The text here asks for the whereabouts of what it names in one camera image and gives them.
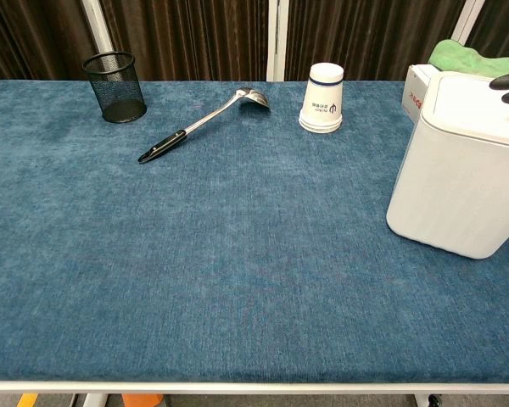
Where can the white cardboard box red print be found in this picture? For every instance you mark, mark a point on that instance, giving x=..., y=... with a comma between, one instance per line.
x=415, y=91

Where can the black mesh pen holder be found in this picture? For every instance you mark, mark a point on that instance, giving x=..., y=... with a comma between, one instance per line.
x=118, y=91

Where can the orange object under table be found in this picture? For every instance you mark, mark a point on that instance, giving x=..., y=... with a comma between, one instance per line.
x=141, y=399

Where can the white table leg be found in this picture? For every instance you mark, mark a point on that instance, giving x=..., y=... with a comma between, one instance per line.
x=95, y=399

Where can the green cloth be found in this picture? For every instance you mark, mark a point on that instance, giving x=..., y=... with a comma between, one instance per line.
x=462, y=59

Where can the dark brown curtain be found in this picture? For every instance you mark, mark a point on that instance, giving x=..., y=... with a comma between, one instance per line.
x=186, y=38

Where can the blue fabric table cover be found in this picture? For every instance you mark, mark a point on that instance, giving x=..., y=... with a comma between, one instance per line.
x=220, y=237

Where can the white paper cup stack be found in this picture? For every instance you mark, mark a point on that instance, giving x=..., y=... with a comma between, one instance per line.
x=322, y=106

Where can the white plastic trash bin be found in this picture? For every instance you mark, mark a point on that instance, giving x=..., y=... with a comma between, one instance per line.
x=454, y=169

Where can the white metal frame post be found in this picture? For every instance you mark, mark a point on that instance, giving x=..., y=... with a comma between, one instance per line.
x=471, y=21
x=277, y=40
x=96, y=27

